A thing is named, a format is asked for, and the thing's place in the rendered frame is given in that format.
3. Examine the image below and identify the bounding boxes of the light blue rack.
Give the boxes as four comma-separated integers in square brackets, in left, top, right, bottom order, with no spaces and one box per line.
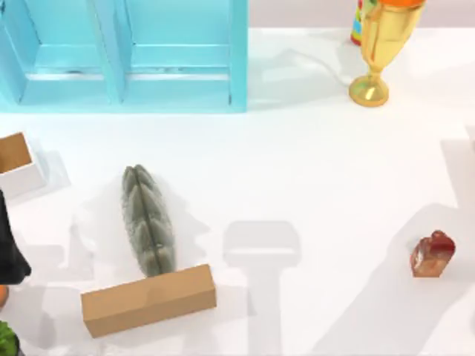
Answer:
[0,0,249,114]

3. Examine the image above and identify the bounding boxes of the colourful can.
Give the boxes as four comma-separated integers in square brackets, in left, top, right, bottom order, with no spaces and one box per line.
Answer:
[349,0,369,47]

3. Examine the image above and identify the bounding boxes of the gold trophy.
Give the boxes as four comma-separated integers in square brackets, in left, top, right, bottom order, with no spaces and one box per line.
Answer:
[348,0,427,108]

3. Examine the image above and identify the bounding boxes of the brown and red bread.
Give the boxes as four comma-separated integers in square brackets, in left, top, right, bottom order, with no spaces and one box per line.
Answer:
[409,229,456,278]

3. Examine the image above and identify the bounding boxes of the white and brown box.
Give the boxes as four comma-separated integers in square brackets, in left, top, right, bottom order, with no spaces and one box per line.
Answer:
[0,131,48,201]

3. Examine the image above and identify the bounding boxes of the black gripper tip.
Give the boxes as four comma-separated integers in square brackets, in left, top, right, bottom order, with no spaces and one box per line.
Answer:
[0,188,33,286]

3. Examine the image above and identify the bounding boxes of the green plant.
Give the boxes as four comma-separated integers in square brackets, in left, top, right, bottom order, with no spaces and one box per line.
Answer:
[0,320,19,356]

